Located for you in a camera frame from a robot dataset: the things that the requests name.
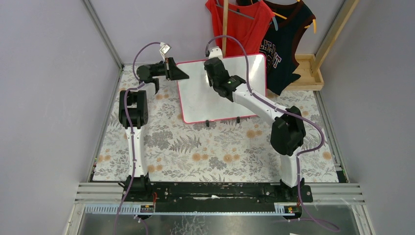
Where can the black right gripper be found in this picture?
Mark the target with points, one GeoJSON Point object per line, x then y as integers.
{"type": "Point", "coordinates": [212, 67]}

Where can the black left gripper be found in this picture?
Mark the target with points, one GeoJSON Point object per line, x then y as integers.
{"type": "Point", "coordinates": [168, 69]}

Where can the pink framed whiteboard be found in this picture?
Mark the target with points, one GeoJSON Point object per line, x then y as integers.
{"type": "Point", "coordinates": [199, 102]}

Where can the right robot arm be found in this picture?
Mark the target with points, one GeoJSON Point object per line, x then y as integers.
{"type": "Point", "coordinates": [287, 127]}

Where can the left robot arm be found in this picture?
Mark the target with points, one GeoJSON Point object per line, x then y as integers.
{"type": "Point", "coordinates": [133, 115]}

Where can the floral table mat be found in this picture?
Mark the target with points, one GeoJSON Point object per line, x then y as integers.
{"type": "Point", "coordinates": [226, 151]}

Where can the red tank top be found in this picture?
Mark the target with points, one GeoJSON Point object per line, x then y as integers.
{"type": "Point", "coordinates": [248, 24]}

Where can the wooden clothes rack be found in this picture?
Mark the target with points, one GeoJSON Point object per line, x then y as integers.
{"type": "Point", "coordinates": [309, 64]}

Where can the dark navy jersey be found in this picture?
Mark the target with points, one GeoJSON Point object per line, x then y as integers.
{"type": "Point", "coordinates": [280, 42]}

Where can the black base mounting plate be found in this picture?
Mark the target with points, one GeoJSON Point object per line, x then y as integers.
{"type": "Point", "coordinates": [222, 197]}

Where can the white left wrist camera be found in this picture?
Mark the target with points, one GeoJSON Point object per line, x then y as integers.
{"type": "Point", "coordinates": [164, 49]}

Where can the white slotted cable duct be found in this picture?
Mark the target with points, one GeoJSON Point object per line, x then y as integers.
{"type": "Point", "coordinates": [142, 209]}

